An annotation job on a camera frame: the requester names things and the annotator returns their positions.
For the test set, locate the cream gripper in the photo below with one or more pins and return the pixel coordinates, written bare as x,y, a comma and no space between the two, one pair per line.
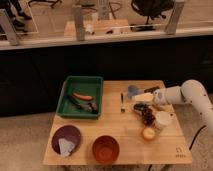
145,97

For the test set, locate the dark red grape bunch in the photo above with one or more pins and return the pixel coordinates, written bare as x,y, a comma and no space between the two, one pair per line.
148,116

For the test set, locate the small metal cup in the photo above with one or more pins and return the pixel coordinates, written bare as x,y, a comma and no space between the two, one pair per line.
140,107

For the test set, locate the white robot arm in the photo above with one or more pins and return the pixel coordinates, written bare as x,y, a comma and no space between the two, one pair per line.
190,92

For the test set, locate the black rectangular remote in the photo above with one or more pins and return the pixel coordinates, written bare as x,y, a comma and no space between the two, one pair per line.
152,89

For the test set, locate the blue sponge block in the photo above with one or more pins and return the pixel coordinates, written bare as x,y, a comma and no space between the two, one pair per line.
133,90

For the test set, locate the metal spoon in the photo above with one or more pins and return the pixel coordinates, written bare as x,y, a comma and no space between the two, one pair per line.
122,103

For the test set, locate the wooden table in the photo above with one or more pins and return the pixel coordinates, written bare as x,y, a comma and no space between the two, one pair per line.
169,147

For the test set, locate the dark tool in tray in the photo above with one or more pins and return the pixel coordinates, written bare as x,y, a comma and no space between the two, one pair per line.
91,107

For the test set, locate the orange carrot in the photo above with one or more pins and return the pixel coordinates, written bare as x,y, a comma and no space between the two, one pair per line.
83,97

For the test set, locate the green plastic tray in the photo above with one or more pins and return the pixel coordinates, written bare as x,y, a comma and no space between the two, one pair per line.
85,85

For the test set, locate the brown orange bowl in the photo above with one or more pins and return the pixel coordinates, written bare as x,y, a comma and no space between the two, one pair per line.
105,149

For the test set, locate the black office chair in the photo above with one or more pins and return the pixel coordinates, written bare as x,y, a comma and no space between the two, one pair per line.
152,8

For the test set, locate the grey folded cloth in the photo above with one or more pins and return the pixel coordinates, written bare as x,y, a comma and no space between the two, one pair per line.
66,147

